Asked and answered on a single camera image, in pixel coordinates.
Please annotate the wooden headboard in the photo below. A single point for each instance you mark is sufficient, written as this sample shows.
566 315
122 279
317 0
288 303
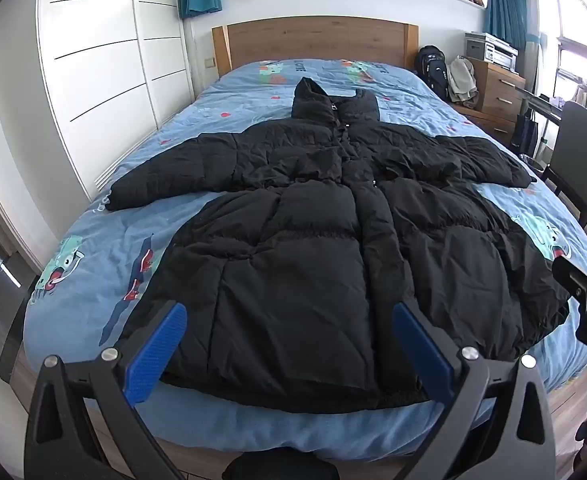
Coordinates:
318 40

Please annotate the black backpack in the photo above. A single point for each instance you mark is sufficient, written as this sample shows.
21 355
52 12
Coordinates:
431 70

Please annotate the wooden dresser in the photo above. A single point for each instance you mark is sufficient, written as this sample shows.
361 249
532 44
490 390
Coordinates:
501 92

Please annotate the black chair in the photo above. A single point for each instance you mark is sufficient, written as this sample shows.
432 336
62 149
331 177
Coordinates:
583 145

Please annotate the dark blue bag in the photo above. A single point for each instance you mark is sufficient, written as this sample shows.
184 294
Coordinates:
527 135

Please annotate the grey printer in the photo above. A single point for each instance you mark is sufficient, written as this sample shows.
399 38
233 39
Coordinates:
493 52

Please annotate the waste bin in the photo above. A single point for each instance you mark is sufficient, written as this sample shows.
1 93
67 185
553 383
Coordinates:
533 164

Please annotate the black puffer coat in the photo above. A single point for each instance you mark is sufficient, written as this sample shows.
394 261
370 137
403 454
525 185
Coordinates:
298 260

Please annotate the white wardrobe doors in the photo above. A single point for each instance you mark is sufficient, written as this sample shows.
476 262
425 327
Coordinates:
103 60

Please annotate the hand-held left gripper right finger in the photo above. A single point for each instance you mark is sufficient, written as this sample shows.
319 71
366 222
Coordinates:
421 350

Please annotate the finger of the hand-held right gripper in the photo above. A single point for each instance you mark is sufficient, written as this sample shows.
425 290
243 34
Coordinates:
571 275

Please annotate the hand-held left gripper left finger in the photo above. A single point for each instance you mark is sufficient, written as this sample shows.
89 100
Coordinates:
158 350

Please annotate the dark desk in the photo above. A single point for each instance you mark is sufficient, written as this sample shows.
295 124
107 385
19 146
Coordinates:
538 102

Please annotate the bed with blue cartoon duvet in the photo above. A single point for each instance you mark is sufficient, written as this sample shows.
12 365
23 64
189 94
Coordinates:
98 270

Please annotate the beige clothing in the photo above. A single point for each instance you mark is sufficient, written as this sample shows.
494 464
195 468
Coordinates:
462 82

